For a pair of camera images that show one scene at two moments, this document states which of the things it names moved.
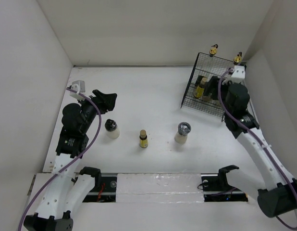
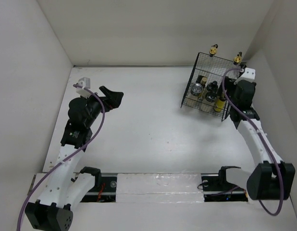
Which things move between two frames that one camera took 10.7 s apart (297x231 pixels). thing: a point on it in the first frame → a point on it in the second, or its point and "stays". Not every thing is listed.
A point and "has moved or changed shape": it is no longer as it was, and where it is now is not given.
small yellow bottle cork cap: x=143 y=142 → x=219 y=105
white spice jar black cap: x=112 y=129 has moved or changed shape
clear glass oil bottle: x=238 y=58 stays
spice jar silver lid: x=183 y=129 → x=196 y=89
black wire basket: x=205 y=66 stays
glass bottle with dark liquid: x=213 y=50 stays
